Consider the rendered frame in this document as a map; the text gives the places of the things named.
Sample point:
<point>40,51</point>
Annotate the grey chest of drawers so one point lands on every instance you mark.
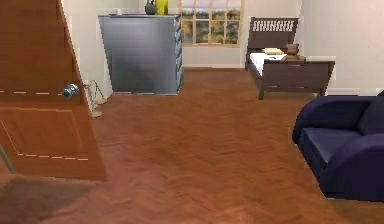
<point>143,53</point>

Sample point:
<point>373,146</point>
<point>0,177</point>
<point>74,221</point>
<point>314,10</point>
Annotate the pale yellow book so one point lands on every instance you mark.
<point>272,51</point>

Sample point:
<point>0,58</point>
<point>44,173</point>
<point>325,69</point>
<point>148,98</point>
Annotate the dark brown wooden bed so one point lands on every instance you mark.
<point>286,71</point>

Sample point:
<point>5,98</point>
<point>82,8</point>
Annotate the yellow green bottle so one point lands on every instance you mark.
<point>161,6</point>

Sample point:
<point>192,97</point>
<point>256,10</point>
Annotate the dark round vase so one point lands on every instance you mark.
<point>150,8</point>

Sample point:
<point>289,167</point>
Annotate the brown teddy bear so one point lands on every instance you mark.
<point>292,51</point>

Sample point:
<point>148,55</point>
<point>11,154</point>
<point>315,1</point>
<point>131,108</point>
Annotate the silver round door knob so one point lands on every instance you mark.
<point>70,90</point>

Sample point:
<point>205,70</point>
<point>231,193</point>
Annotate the small white cup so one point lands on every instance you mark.
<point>118,11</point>

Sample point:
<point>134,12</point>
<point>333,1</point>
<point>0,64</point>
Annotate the brown wooden room door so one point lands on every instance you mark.
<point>40,100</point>

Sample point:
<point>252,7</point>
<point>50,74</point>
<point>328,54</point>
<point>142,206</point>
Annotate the dark blue sofa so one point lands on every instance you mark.
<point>343,146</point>

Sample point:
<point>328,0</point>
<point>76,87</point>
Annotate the arched wooden frame window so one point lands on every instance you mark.
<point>210,25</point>

